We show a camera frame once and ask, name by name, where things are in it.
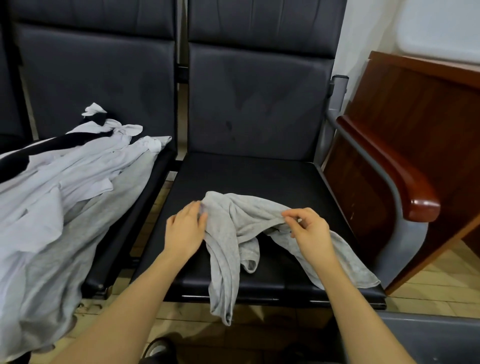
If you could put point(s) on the person's right hand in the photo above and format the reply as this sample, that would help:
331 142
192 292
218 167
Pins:
313 236

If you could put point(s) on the person's black shoe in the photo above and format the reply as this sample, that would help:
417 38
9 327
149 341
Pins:
159 351

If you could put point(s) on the black leather bench seat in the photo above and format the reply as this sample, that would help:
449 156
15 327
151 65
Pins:
255 97
97 67

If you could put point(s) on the person's left forearm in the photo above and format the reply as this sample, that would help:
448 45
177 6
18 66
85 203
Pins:
127 315

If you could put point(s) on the grey t-shirt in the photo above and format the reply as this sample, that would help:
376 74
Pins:
232 225

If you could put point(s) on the pile of clothes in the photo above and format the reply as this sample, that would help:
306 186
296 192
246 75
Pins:
52 217

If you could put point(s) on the person's right forearm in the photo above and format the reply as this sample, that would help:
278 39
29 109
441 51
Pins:
358 322

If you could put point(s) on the brown wooden bench armrest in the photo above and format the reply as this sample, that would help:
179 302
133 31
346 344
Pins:
397 176

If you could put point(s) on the person's left hand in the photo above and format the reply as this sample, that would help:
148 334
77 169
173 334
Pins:
184 231

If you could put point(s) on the white plastic tray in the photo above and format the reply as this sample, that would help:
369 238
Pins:
442 30

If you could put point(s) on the grey plastic storage bin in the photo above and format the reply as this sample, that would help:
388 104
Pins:
435 341

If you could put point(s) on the brown wooden desk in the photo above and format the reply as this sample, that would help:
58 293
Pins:
420 120

